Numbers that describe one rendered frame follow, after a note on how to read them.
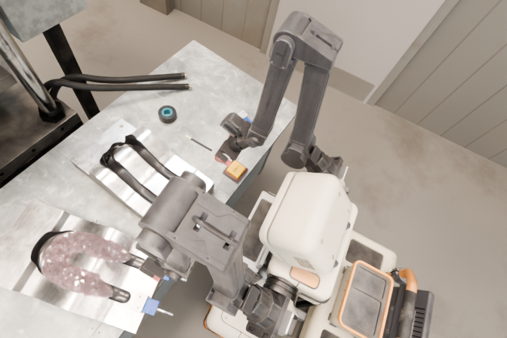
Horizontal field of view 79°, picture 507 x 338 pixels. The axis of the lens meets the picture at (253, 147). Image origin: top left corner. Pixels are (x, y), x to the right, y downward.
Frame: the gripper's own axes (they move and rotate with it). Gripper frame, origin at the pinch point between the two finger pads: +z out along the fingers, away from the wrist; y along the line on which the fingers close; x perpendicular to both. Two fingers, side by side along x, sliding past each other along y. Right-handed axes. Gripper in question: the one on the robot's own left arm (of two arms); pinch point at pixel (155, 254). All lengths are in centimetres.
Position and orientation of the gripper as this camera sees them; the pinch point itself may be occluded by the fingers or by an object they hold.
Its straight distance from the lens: 104.3
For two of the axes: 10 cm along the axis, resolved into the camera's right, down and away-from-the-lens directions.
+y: -4.4, 7.4, -5.0
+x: 7.2, 6.3, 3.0
